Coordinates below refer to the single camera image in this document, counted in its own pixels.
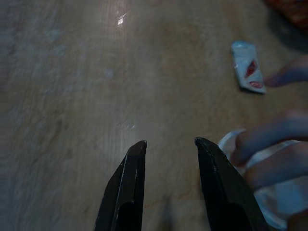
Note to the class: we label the white red sauce packet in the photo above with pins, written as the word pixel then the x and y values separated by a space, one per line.
pixel 249 69

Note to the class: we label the white round plastic lid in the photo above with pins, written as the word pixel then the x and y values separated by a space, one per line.
pixel 276 204

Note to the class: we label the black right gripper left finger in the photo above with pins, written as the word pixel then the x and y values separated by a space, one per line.
pixel 127 187

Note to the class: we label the person bare hand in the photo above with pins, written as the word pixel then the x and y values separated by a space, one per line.
pixel 276 144

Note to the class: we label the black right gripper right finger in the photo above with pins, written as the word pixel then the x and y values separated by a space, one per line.
pixel 221 187

